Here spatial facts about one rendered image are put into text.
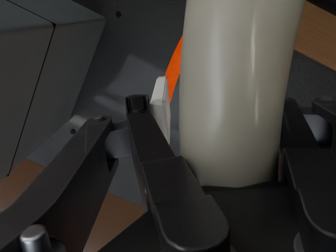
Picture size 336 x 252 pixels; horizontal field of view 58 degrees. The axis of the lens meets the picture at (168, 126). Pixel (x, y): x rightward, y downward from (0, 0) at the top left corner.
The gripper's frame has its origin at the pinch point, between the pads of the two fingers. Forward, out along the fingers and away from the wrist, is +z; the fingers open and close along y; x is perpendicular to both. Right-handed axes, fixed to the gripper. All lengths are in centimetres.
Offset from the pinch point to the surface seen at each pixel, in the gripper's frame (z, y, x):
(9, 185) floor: 90, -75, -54
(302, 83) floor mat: 80, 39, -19
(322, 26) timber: 68, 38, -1
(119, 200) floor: 87, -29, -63
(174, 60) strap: 83, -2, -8
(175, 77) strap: 83, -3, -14
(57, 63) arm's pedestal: 55, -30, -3
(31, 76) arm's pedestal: 43, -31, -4
